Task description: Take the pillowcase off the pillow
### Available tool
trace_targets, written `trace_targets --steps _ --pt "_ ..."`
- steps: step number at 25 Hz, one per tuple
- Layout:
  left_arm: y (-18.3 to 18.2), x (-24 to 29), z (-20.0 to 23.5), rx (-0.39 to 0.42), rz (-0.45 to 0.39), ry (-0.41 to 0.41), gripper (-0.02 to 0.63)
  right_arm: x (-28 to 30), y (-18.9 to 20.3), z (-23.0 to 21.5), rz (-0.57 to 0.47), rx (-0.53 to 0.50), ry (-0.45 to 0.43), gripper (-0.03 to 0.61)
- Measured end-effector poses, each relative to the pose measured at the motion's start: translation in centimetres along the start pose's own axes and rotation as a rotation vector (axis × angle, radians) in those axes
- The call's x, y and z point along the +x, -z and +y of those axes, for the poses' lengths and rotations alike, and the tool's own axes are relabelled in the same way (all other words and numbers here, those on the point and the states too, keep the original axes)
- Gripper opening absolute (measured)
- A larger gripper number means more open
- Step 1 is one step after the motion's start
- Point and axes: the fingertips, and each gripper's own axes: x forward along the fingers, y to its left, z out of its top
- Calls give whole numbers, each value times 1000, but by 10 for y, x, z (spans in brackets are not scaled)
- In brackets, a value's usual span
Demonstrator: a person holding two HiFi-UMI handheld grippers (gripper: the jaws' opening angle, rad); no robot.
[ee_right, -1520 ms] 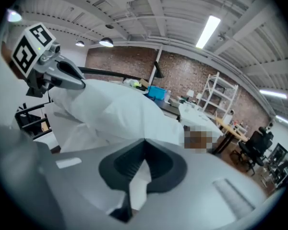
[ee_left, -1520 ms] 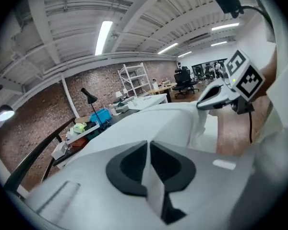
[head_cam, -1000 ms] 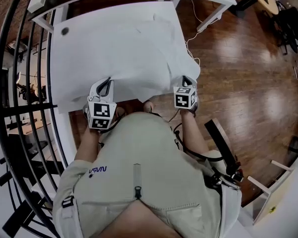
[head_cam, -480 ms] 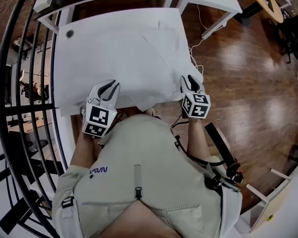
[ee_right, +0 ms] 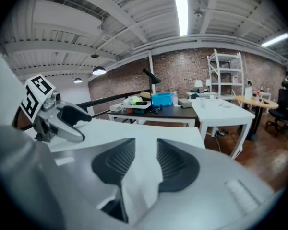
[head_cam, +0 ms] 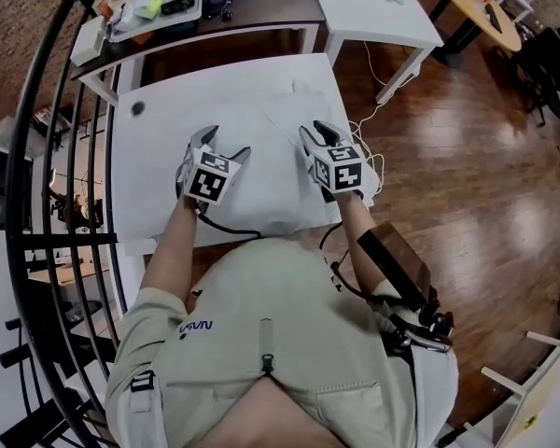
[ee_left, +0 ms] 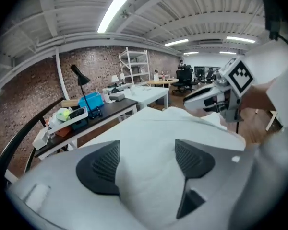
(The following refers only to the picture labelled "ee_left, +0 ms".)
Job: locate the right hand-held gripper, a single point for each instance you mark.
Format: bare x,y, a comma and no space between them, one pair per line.
240,77

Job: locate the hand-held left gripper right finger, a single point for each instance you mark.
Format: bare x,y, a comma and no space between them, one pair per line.
218,188

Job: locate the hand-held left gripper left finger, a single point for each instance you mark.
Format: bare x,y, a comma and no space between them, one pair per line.
62,193

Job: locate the white cloth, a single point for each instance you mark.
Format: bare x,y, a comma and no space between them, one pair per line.
148,176

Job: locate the person's right forearm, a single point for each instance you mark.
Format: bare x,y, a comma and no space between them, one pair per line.
256,97

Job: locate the black office chair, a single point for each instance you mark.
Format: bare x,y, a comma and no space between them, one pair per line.
183,78
209,75

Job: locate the round wooden table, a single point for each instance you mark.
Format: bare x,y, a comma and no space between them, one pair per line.
162,81

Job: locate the ceiling tube light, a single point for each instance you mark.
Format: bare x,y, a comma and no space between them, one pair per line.
176,42
228,52
191,53
240,39
112,13

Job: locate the white upright container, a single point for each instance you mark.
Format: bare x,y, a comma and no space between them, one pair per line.
156,77

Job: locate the white side table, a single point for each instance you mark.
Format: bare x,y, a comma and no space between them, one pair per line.
148,93

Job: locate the white rectangular box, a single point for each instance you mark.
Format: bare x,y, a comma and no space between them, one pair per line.
39,139

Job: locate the clear glass jar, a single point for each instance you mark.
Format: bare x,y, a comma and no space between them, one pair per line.
50,135

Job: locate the orange box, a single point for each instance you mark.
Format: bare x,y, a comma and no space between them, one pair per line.
62,132

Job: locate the clear glass cup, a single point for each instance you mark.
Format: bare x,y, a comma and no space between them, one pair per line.
133,91

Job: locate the white plastic tray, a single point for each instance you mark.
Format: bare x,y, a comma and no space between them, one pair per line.
67,123

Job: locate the teal box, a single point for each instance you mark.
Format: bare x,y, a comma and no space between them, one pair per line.
79,124

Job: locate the white plastic bag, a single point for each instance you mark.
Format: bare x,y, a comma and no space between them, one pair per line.
54,120

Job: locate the black metal railing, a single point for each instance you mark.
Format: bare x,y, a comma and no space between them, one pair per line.
19,133

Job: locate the white shelf rack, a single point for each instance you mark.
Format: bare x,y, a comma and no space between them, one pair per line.
134,63

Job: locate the yellow-green pouch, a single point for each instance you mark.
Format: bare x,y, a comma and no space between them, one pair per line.
63,115

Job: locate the white shade table lamp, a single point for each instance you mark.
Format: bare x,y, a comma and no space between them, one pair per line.
114,78
122,76

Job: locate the black pouch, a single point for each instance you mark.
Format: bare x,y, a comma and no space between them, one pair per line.
76,113

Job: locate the grey tissue box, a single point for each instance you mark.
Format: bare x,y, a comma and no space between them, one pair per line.
116,96

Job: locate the brown cardboard box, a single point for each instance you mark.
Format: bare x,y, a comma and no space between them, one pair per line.
69,103

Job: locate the clear plastic bottle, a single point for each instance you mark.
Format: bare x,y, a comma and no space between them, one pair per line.
106,97

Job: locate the blue plastic bin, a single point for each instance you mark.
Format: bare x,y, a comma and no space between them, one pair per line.
93,102

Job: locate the black rectangular device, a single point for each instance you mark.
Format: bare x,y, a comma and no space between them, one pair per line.
273,25

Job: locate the black desk lamp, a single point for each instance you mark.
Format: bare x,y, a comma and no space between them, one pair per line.
80,78

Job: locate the dark top white frame table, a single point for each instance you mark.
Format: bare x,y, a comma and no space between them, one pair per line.
115,108

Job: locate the white wall pipe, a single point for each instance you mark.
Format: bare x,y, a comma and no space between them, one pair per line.
61,73

